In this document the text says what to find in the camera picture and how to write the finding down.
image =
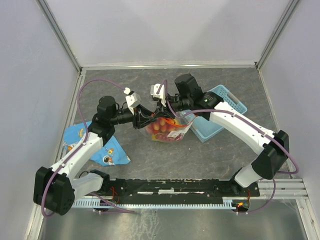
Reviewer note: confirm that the blue patterned cloth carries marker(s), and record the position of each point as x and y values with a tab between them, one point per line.
112	154

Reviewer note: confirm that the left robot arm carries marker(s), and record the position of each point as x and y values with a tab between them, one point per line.
56	188

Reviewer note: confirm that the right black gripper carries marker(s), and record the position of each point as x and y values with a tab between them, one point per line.
162	111

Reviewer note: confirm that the aluminium frame left post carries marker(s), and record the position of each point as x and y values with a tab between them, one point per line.
48	14

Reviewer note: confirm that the clear zip top bag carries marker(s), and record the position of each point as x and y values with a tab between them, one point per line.
177	126

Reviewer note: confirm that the purple grapes bunch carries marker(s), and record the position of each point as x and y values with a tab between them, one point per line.
164	138

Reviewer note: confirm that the red yellow strawberry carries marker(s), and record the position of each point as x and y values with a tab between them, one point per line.
156	126
164	128
161	121

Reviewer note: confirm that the aluminium frame right post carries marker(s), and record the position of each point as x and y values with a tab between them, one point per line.
277	32

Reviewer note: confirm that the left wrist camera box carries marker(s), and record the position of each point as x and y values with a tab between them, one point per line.
132	99

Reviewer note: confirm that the aluminium frame back rail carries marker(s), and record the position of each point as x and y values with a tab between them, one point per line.
166	66

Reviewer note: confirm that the aluminium frame post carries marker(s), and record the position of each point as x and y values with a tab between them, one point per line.
48	14
277	32

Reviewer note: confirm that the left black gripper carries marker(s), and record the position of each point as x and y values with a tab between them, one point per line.
143	119

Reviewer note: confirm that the light blue plastic basket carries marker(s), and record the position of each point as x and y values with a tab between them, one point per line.
205	130

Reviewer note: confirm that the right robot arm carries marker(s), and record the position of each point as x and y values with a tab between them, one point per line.
272	148

